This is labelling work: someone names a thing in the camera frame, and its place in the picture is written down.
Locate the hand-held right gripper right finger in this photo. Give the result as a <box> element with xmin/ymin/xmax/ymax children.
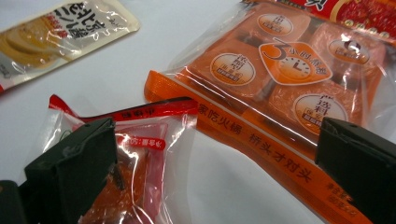
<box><xmin>315</xmin><ymin>117</ymin><xmax>396</xmax><ymax>224</ymax></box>

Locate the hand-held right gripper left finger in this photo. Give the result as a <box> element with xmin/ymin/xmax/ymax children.
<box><xmin>23</xmin><ymin>117</ymin><xmax>120</xmax><ymax>224</ymax></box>

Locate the small clear red-trimmed packet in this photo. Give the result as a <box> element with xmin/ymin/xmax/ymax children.
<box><xmin>40</xmin><ymin>93</ymin><xmax>200</xmax><ymax>224</ymax></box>

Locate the large orange seasoning packet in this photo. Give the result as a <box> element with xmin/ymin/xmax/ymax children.
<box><xmin>143</xmin><ymin>0</ymin><xmax>396</xmax><ymax>224</ymax></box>

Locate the white and yellow snack packet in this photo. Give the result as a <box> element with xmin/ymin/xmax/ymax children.
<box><xmin>0</xmin><ymin>0</ymin><xmax>141</xmax><ymax>94</ymax></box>

